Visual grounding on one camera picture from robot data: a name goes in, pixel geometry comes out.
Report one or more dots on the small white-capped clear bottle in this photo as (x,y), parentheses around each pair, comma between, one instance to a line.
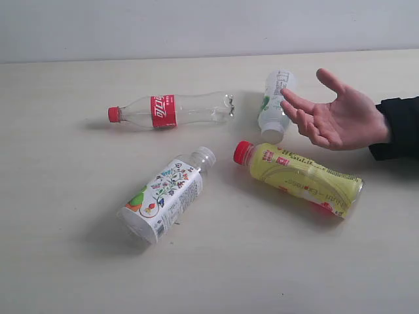
(272,120)

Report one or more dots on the person's open bare hand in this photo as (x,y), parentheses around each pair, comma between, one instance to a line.
(350,122)

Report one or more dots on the clear cola bottle red label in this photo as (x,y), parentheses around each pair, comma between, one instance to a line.
(170,111)

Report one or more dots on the yellow drink bottle red cap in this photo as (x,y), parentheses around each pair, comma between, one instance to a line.
(300,176)

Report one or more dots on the white floral label bottle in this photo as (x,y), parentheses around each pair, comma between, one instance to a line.
(157,206)

